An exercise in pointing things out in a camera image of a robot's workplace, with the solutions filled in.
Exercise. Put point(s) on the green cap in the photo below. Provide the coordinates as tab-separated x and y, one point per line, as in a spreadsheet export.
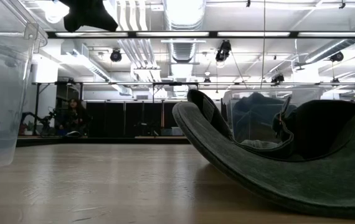
289	186
87	15

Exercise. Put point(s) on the black background robot arm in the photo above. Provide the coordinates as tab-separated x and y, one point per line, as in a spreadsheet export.
40	119

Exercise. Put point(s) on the black partition panels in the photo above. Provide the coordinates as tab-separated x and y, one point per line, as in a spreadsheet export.
115	118

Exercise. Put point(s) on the black hanging ceiling lamp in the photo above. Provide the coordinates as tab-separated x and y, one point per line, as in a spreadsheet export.
116	55
337	56
277	78
223	49

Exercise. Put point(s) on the thin vertical hanging rod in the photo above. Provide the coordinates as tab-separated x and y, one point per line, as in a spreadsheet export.
264	62

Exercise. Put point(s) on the person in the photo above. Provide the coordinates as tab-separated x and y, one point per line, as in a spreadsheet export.
74	118

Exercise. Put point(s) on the clear plastic storage bin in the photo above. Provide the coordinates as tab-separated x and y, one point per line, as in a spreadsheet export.
302	93
3	93

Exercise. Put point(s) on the black overhead light bar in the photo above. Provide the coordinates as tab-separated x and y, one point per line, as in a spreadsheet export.
293	34

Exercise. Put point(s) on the silver ribbed air duct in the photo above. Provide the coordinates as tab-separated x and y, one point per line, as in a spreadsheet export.
183	51

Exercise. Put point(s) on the black aluminium table frame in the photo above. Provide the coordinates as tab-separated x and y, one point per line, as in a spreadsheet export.
102	140

